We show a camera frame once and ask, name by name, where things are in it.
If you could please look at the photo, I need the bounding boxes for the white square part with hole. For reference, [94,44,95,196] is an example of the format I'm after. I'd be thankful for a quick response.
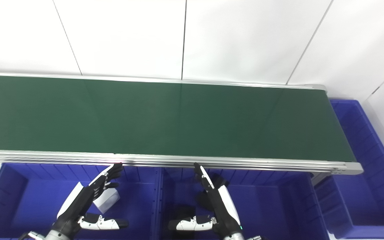
[93,187,120,214]

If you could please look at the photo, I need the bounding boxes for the blue plastic bin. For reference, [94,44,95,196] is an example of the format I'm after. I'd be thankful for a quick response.
[0,162,162,240]
[314,99,384,239]
[154,167,331,240]

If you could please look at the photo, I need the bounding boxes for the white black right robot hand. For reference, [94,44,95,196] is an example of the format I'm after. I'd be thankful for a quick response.
[168,162,245,239]

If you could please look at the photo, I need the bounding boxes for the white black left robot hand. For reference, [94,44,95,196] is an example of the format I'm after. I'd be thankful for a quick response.
[50,162,129,238]

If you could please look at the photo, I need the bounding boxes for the aluminium conveyor leg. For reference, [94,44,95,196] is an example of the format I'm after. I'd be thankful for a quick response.
[310,172,332,187]

